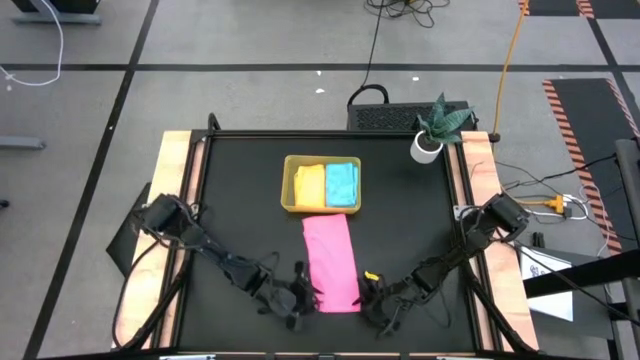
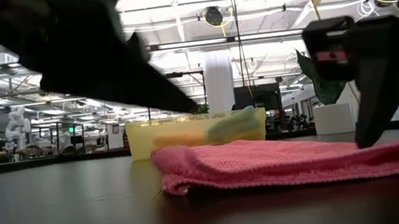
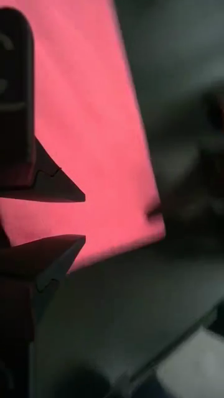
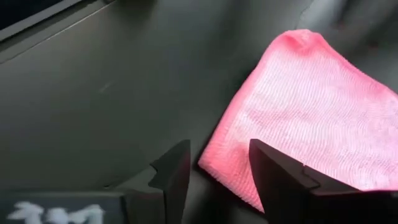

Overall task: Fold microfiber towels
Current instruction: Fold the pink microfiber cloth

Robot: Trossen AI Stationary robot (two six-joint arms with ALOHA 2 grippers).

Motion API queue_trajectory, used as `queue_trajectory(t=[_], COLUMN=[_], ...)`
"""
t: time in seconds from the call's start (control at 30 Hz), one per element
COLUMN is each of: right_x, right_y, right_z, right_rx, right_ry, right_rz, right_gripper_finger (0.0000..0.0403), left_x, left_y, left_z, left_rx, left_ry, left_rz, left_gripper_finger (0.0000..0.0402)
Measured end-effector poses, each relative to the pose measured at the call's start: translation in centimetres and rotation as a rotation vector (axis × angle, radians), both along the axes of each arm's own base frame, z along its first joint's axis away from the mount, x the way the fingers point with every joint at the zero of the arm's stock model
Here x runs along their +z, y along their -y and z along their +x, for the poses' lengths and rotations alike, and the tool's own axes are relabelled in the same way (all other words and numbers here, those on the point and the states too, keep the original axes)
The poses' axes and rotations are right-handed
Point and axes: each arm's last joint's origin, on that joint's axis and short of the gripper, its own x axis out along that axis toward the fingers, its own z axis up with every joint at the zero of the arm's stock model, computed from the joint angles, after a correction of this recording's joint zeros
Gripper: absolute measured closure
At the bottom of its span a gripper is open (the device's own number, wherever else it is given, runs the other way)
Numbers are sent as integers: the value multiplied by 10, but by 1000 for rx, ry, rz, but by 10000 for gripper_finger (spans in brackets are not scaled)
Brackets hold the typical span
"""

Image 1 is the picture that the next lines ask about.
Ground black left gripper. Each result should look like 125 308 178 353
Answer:
259 260 321 332

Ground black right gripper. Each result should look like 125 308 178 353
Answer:
357 270 416 337

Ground pink microfiber towel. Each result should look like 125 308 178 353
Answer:
301 213 362 314

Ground yellow translucent plastic bin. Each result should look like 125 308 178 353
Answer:
280 154 362 215

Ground orange microfiber towel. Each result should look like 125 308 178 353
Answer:
293 163 327 208

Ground blue microfiber towel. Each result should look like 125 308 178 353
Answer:
324 162 360 209

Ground snake plant in white pot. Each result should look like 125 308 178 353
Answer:
409 92 476 165

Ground white printed paper sheet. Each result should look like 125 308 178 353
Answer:
519 245 575 323

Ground light wooden table side board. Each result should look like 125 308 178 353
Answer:
112 130 194 350
459 130 540 351

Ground black computer case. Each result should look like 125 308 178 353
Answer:
347 101 479 134

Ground black hazard-striped floor mat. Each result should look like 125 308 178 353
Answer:
542 77 640 257
517 0 640 20

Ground grey metal bar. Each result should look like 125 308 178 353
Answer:
0 135 47 151

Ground grey desk foot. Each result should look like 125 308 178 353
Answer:
9 0 102 26

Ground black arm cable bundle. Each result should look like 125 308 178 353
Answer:
112 232 194 351
457 259 539 354

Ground black aluminium table frame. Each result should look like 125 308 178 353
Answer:
159 112 501 354

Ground black frame beam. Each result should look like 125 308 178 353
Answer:
522 248 640 300

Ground white power cables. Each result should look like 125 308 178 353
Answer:
522 184 611 259

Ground black power cable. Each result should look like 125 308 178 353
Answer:
347 0 451 107

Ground orange extension cable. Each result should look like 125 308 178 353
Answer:
492 0 531 142

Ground grey metal post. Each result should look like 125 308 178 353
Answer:
613 138 640 326

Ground white floor cable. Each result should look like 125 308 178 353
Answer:
0 0 66 88

